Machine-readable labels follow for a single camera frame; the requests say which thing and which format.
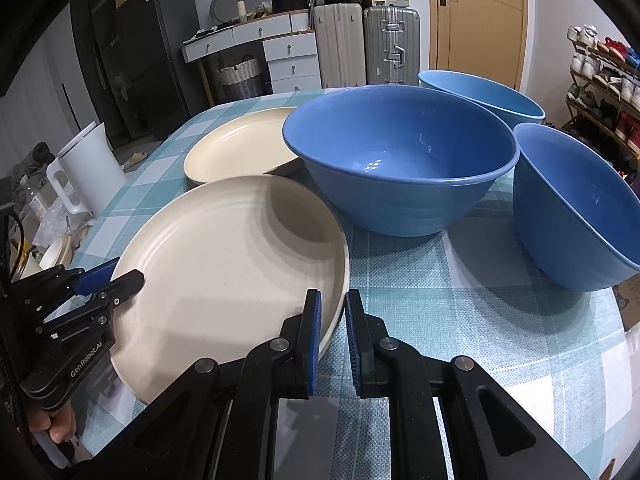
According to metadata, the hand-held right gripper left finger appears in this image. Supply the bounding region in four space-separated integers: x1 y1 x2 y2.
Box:
75 289 321 480

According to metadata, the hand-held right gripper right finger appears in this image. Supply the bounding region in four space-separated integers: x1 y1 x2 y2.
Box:
345 289 593 480

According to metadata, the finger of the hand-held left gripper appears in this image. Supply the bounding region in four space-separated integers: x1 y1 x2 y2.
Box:
37 269 146 346
10 257 121 321

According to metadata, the cream round plate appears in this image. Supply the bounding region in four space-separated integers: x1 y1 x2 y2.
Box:
109 175 351 406
183 106 303 185

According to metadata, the blue plastic bowl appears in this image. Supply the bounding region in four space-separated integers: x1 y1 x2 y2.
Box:
512 122 640 292
418 70 546 131
282 85 519 237

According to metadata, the person's left hand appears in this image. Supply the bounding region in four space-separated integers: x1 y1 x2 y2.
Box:
27 402 76 445

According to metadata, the cream round container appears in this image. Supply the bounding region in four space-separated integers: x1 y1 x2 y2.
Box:
39 239 75 272

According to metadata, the clear plastic bag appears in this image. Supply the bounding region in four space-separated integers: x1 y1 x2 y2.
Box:
32 199 76 243

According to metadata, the teal checked tablecloth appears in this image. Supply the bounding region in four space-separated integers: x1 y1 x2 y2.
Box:
70 87 633 480

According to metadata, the white electric kettle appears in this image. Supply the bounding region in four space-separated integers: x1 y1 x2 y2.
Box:
46 121 127 218

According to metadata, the beige slipper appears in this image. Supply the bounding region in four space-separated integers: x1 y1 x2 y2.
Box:
122 150 151 172

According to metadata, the black refrigerator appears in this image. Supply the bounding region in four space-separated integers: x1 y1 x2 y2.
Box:
70 0 201 148

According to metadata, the woven laundry basket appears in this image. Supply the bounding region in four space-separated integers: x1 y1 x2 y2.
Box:
217 57 264 102

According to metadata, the white drawer cabinet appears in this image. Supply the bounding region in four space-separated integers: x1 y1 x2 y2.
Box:
262 35 322 95

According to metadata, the white dressing table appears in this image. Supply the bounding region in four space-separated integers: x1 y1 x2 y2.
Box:
181 10 313 106

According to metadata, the beige suitcase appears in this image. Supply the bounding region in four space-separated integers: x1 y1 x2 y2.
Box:
313 2 364 89

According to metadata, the silver suitcase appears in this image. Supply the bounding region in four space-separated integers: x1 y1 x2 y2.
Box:
363 6 421 86

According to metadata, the wooden shoe rack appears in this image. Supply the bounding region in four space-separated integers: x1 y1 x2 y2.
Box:
565 25 640 181

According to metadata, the wooden door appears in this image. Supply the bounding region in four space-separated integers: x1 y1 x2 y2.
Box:
427 0 528 92

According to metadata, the black cable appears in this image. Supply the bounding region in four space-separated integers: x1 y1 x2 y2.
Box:
4 210 27 281

